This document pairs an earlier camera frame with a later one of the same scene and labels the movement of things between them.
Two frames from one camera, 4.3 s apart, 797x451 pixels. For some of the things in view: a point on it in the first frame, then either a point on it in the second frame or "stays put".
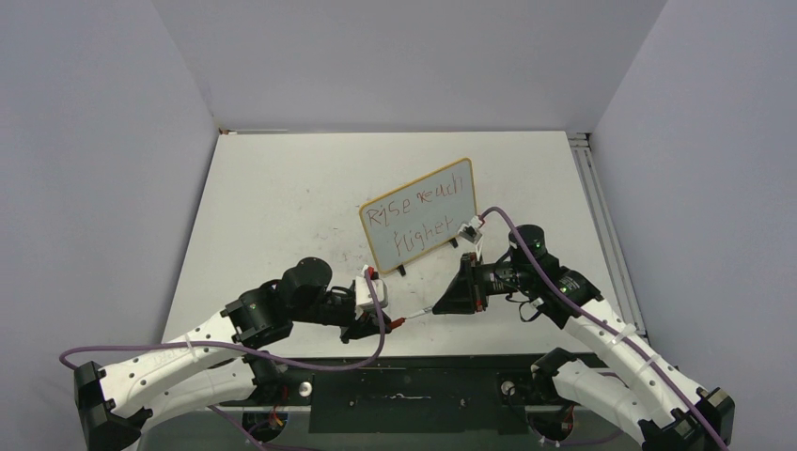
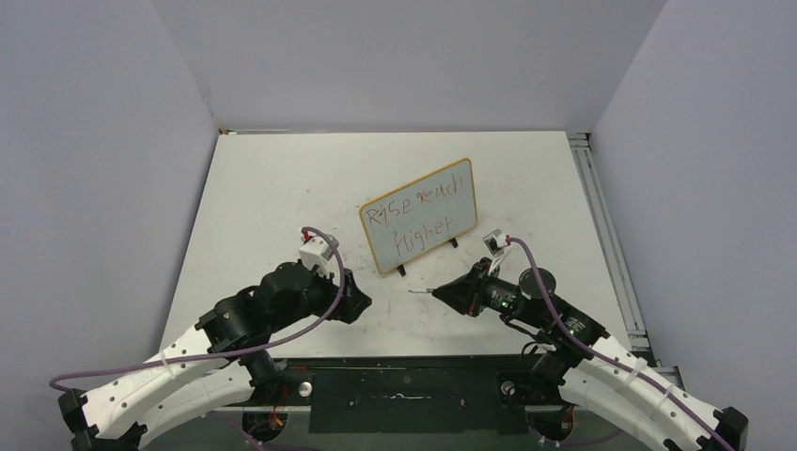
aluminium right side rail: (605, 234) stays put
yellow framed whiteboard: (406, 224) stays put
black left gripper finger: (367, 328) to (352, 303)
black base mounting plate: (406, 395) stays put
